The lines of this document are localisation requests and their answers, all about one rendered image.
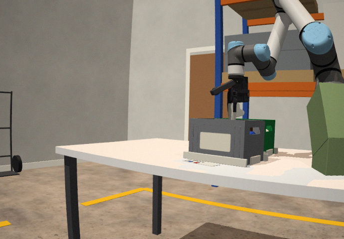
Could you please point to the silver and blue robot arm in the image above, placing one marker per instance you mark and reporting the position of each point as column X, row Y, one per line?
column 315, row 36

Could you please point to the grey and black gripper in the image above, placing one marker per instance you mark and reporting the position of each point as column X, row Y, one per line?
column 237, row 94

